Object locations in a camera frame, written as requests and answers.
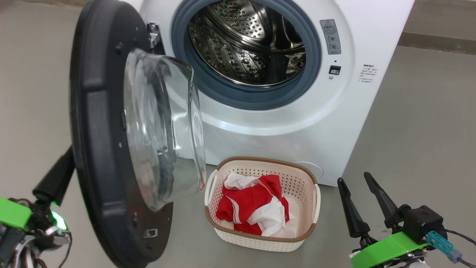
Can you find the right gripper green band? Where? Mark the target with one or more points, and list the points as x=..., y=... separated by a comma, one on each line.
x=390, y=249

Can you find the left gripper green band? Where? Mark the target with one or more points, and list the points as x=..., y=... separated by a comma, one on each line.
x=15, y=214

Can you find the black round washing machine door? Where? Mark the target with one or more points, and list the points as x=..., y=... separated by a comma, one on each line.
x=96, y=149

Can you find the red shirt with striped trim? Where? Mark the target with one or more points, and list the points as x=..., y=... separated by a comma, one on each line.
x=271, y=184

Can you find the red shorts with elastic waist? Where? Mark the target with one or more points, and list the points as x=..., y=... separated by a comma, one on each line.
x=238, y=206

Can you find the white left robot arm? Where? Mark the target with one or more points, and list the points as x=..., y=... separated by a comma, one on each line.
x=26, y=257

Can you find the white front-load washing machine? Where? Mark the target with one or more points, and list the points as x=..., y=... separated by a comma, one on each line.
x=297, y=130

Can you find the cream perforated laundry basket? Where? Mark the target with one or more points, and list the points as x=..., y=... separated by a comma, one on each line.
x=260, y=243

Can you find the black door latch socket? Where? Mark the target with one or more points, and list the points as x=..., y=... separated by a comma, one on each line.
x=335, y=70

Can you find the metal door hinge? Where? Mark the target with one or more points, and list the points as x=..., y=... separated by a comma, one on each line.
x=154, y=35

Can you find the round white filter cover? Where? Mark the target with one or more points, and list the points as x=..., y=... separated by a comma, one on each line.
x=312, y=169

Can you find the small printed text label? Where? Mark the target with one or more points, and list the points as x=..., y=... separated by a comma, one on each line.
x=368, y=73

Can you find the grey warning sticker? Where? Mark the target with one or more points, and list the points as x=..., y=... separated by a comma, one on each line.
x=331, y=37

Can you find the stainless steel washer drum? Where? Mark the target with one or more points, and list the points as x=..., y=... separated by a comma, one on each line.
x=245, y=41

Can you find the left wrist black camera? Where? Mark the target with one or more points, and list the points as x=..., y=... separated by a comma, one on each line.
x=41, y=219

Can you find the wrist black camera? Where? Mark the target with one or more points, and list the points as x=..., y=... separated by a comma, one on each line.
x=424, y=223
x=41, y=219

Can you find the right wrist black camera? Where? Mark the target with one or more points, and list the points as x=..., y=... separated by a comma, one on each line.
x=424, y=223

